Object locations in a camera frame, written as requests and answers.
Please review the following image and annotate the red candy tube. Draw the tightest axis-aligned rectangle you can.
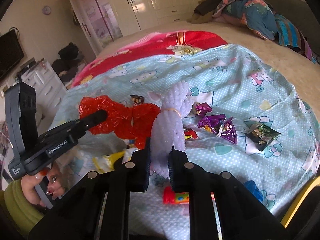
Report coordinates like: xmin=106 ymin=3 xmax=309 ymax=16
xmin=163 ymin=186 xmax=189 ymax=205

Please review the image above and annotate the red plastic bag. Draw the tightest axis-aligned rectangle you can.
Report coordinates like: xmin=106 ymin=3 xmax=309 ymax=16
xmin=79 ymin=95 xmax=161 ymax=150

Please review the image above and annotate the brown chocolate bar wrapper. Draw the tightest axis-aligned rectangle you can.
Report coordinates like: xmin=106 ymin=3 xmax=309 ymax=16
xmin=130 ymin=95 xmax=145 ymax=106

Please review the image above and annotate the green left sleeve forearm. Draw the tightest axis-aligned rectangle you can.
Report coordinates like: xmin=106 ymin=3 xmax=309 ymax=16
xmin=1 ymin=179 xmax=44 ymax=239

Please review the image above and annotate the pink bedroom door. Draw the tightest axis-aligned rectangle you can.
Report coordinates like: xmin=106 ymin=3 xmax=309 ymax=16
xmin=76 ymin=0 xmax=123 ymax=52

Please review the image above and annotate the yellow-rimmed black trash bin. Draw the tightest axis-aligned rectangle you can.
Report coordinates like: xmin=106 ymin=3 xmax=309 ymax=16
xmin=281 ymin=177 xmax=319 ymax=239

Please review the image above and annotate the left hand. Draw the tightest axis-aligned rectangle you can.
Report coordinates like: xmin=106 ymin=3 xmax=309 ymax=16
xmin=21 ymin=162 xmax=66 ymax=208

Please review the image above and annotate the yellow white snack wrapper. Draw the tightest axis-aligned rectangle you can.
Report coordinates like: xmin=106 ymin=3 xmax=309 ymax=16
xmin=92 ymin=151 xmax=125 ymax=174

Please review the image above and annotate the small red candy wrapper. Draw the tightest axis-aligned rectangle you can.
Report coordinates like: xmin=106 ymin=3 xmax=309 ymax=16
xmin=184 ymin=127 xmax=198 ymax=140

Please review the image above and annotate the white drawer cabinet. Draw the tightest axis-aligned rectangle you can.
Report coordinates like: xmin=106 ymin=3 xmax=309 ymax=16
xmin=15 ymin=59 xmax=67 ymax=133

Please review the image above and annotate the small purple foil wrapper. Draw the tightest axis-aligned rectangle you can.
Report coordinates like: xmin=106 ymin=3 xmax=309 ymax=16
xmin=190 ymin=102 xmax=212 ymax=117

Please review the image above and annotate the blue crumpled wrapper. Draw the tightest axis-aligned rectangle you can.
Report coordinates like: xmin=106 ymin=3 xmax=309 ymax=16
xmin=244 ymin=180 xmax=263 ymax=203

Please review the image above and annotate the light blue cartoon blanket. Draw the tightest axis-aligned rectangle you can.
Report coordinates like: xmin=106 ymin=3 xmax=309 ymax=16
xmin=53 ymin=44 xmax=319 ymax=239

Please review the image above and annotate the green black snack wrapper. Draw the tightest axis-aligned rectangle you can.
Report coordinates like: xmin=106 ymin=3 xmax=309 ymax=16
xmin=246 ymin=124 xmax=280 ymax=151

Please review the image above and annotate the red floral blanket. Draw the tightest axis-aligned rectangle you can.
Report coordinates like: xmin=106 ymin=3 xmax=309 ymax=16
xmin=72 ymin=30 xmax=227 ymax=87

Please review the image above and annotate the black television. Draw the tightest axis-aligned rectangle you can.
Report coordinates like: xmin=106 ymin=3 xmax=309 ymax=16
xmin=0 ymin=27 xmax=24 ymax=80

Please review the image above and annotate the beige bed mattress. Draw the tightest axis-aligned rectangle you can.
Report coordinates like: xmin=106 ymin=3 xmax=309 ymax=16
xmin=98 ymin=21 xmax=320 ymax=118

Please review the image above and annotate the colourful folded quilt pile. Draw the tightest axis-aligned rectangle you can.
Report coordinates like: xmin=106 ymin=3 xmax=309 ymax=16
xmin=187 ymin=0 xmax=319 ymax=63

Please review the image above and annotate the grey upholstered headboard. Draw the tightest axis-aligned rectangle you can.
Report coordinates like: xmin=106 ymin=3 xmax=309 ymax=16
xmin=265 ymin=0 xmax=320 ymax=55

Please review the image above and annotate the round purple wall clock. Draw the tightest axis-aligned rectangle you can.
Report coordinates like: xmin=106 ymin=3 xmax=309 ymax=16
xmin=42 ymin=5 xmax=52 ymax=16

